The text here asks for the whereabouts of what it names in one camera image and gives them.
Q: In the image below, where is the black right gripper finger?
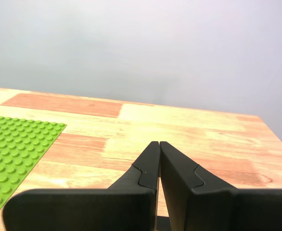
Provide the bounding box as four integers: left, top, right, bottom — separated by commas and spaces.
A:
159, 141, 282, 231
2, 141, 160, 231

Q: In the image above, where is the green studded baseplate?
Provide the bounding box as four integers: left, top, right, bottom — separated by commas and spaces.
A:
0, 115, 68, 223

